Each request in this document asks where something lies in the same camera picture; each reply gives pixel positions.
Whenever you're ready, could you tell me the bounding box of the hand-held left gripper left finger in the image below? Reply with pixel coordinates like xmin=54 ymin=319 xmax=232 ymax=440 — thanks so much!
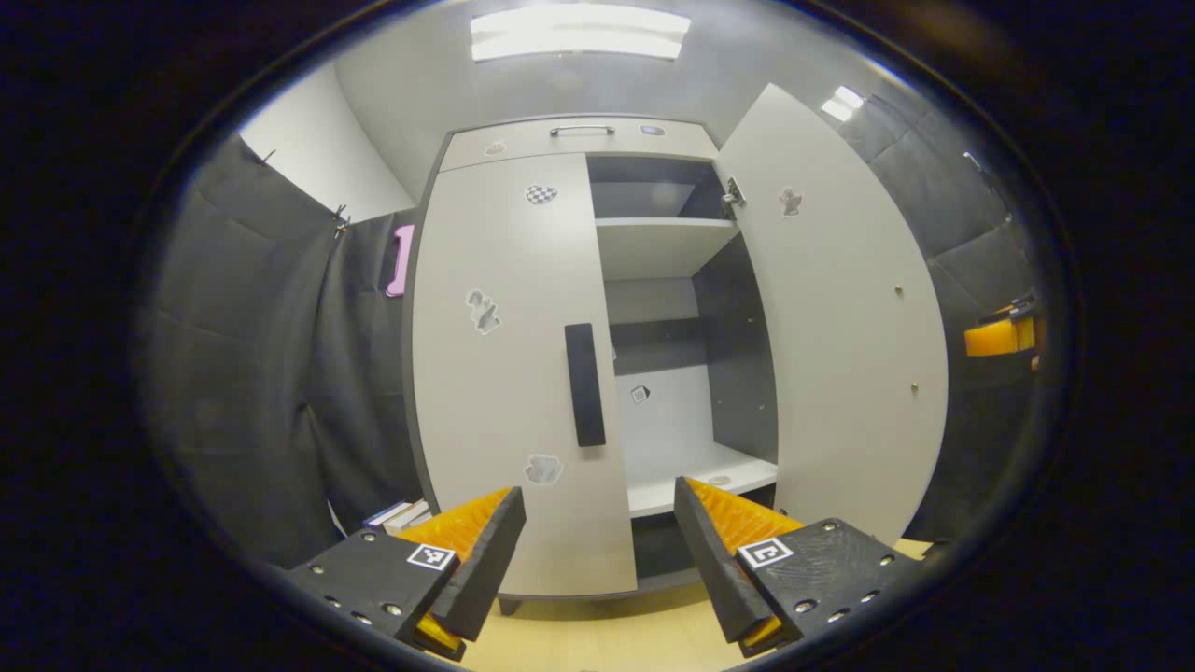
xmin=283 ymin=485 xmax=527 ymax=664

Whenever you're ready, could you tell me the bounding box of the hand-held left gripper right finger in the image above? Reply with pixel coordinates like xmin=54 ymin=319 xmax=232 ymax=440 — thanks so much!
xmin=673 ymin=476 xmax=923 ymax=659

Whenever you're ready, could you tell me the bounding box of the box sticker shoe cabinet door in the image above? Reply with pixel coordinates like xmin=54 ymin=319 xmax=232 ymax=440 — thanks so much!
xmin=714 ymin=82 xmax=950 ymax=548

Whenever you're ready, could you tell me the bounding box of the checkered sticker shoe cabinet door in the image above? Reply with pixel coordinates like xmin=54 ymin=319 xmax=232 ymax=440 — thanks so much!
xmin=411 ymin=154 xmax=640 ymax=598

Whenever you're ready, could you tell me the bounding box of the black door handle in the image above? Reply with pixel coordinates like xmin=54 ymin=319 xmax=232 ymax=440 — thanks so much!
xmin=564 ymin=323 xmax=608 ymax=449

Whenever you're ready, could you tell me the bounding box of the grey double-door shoe cabinet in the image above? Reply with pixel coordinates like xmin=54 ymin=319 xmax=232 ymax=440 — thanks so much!
xmin=401 ymin=114 xmax=785 ymax=617

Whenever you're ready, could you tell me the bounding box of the white spine book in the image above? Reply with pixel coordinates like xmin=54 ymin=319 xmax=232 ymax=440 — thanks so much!
xmin=385 ymin=500 xmax=433 ymax=535

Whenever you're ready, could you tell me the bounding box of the black backdrop cloth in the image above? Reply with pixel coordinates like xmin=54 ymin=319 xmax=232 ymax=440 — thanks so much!
xmin=131 ymin=84 xmax=1056 ymax=570

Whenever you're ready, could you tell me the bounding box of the large ceiling light panel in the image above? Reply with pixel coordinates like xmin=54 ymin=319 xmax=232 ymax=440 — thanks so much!
xmin=470 ymin=5 xmax=693 ymax=63

